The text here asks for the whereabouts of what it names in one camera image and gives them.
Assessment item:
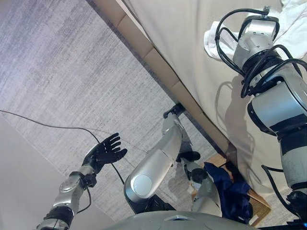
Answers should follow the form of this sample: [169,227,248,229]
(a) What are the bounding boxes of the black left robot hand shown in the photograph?
[81,132,128,173]

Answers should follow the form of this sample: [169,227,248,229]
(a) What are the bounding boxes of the navy blue garment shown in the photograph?
[203,161,254,225]

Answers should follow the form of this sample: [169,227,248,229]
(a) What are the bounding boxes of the large grey bed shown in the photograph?
[117,0,307,195]

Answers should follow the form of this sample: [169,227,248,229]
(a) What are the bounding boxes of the brown wicker basket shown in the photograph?
[190,154,273,227]

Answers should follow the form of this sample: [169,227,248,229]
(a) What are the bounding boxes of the silver left robot leg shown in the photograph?
[123,103,187,204]

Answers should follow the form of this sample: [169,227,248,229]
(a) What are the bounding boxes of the silver robot leg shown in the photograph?
[123,103,187,204]
[176,150,224,218]

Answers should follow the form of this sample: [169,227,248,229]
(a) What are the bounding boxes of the grey robot torso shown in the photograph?
[103,210,260,230]

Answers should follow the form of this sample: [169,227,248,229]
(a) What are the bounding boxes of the silver right robot leg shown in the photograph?
[176,150,224,218]

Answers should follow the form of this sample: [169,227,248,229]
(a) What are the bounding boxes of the white garment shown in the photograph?
[203,0,307,59]

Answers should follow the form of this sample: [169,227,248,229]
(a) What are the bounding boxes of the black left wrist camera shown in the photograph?
[83,172,98,188]

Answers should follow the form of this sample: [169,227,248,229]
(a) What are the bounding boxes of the thin black floor cable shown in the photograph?
[0,109,125,185]

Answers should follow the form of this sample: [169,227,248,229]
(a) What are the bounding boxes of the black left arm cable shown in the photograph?
[76,185,93,215]

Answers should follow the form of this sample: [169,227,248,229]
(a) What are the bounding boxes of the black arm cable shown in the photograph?
[76,185,93,215]
[214,6,307,216]

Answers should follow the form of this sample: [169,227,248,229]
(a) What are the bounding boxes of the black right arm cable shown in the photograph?
[214,6,307,216]

